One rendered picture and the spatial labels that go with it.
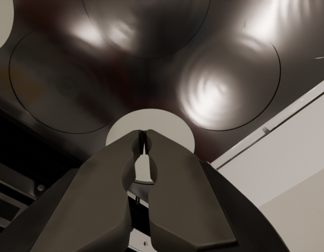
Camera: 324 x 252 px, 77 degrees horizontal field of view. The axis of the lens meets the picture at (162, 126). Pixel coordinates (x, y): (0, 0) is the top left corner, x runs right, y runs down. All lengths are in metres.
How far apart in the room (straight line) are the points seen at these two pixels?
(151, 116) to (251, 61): 0.11
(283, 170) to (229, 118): 0.22
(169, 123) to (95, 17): 0.12
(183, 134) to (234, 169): 0.18
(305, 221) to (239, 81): 2.15
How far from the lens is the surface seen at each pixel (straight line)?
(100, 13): 0.19
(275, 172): 0.42
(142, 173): 0.25
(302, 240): 2.56
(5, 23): 0.22
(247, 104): 0.23
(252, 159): 0.38
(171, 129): 0.22
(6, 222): 0.24
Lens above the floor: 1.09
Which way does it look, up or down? 61 degrees down
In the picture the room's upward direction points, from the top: 174 degrees clockwise
